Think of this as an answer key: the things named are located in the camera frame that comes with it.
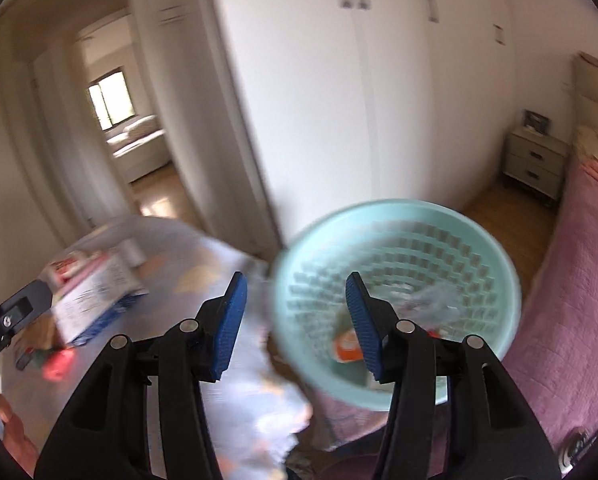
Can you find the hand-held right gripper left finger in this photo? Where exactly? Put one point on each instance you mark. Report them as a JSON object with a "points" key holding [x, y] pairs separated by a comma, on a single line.
{"points": [[229, 330]]}

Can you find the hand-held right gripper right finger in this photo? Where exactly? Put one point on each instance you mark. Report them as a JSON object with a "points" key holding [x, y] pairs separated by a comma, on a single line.
{"points": [[364, 330]]}

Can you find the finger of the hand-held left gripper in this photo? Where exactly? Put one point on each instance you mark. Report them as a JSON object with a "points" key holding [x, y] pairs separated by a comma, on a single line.
{"points": [[14, 312]]}

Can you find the white and blue carton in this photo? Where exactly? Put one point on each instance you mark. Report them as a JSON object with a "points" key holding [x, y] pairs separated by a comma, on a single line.
{"points": [[94, 302]]}

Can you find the teal plastic laundry basket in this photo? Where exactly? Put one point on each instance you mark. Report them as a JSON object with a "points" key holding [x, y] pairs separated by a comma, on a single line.
{"points": [[429, 220]]}

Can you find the small red packet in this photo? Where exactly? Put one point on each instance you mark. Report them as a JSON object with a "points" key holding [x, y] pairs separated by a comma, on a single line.
{"points": [[59, 365]]}

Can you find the clear plastic wrapper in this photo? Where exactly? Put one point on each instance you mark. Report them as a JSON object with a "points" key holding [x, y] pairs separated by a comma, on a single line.
{"points": [[434, 302]]}

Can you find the grey patterned fleece blanket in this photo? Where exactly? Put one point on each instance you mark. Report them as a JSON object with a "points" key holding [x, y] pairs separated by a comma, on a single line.
{"points": [[189, 260]]}

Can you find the light floral sofa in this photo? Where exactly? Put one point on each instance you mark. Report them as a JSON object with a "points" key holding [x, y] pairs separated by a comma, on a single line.
{"points": [[139, 145]]}

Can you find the pink quilted bedspread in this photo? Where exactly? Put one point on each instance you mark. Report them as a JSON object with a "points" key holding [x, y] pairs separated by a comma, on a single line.
{"points": [[574, 285]]}

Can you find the white wardrobe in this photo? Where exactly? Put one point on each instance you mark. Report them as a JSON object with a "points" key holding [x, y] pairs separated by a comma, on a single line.
{"points": [[304, 110]]}

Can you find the window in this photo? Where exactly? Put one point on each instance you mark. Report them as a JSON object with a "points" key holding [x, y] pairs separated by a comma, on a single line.
{"points": [[110, 100]]}

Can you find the beige two-drawer nightstand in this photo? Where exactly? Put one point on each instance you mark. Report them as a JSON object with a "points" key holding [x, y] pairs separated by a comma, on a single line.
{"points": [[534, 160]]}

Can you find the cream folded blanket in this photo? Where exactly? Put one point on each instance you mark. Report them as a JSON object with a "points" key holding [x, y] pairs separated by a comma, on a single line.
{"points": [[596, 142]]}

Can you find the beige padded headboard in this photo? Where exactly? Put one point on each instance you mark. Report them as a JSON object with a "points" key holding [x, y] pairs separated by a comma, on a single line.
{"points": [[596, 90]]}

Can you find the dark picture frame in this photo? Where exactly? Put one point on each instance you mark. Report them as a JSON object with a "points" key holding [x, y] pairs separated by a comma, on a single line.
{"points": [[536, 122]]}

